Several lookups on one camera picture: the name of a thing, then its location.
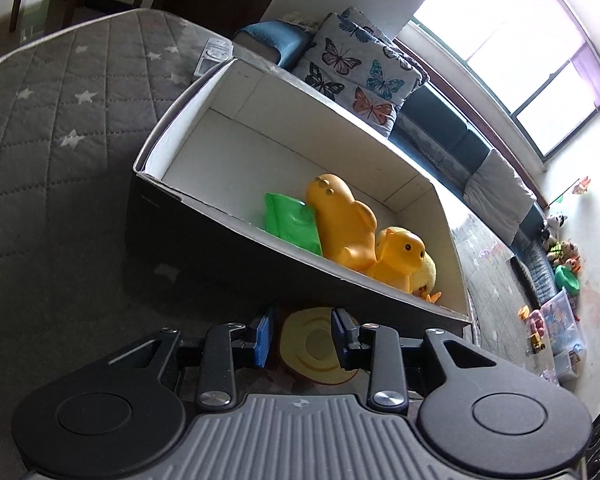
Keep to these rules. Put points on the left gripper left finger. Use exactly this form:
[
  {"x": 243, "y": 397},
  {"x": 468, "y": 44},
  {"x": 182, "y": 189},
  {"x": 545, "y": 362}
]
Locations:
[{"x": 227, "y": 347}]

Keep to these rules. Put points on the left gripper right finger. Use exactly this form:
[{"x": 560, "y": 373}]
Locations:
[{"x": 376, "y": 349}]

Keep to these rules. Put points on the red yellow round toy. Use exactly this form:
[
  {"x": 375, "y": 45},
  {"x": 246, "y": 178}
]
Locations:
[{"x": 307, "y": 348}]

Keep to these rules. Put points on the yellow plush duck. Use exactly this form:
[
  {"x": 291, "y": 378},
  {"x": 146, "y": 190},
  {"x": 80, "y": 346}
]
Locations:
[{"x": 424, "y": 279}]

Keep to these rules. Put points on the orange rubber duck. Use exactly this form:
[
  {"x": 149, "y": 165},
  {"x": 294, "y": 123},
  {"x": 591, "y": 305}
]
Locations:
[
  {"x": 346, "y": 226},
  {"x": 399, "y": 254}
]

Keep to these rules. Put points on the green plastic toy piece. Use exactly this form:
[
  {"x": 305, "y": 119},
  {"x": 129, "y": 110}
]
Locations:
[{"x": 292, "y": 220}]

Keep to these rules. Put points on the clear plastic toy bin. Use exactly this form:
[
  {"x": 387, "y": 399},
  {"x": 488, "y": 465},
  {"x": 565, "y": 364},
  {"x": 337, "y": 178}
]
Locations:
[{"x": 563, "y": 329}]

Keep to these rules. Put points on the grey sofa cushion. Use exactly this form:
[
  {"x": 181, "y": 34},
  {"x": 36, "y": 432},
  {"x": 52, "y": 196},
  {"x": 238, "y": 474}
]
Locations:
[{"x": 498, "y": 196}]

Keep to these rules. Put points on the green toy bowl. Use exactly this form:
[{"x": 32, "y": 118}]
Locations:
[{"x": 566, "y": 279}]

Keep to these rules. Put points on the white cardboard box black outside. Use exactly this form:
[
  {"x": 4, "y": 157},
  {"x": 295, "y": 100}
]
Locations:
[{"x": 242, "y": 131}]

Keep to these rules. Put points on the butterfly print pillow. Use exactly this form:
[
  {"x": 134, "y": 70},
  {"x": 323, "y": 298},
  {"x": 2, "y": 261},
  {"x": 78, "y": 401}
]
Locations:
[{"x": 353, "y": 63}]

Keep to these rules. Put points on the grey quilted star cover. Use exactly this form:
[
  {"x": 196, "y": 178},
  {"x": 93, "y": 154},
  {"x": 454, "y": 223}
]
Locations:
[{"x": 100, "y": 348}]

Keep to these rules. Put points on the white remote control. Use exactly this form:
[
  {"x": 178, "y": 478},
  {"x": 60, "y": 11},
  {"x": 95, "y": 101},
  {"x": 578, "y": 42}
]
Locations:
[{"x": 215, "y": 52}]

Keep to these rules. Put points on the window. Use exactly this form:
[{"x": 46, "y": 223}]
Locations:
[{"x": 533, "y": 57}]

